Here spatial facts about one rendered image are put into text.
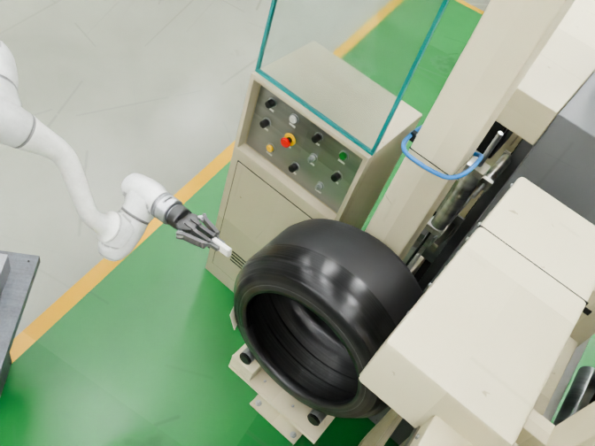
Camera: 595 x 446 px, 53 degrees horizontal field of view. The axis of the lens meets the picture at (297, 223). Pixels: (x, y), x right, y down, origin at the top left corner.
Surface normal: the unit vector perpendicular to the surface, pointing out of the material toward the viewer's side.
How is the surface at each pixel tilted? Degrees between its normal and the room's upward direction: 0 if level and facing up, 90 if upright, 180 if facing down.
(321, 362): 9
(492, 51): 90
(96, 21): 0
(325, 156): 90
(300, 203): 90
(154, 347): 0
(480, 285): 0
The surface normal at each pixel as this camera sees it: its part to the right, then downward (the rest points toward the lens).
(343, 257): 0.13, -0.71
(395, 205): -0.60, 0.50
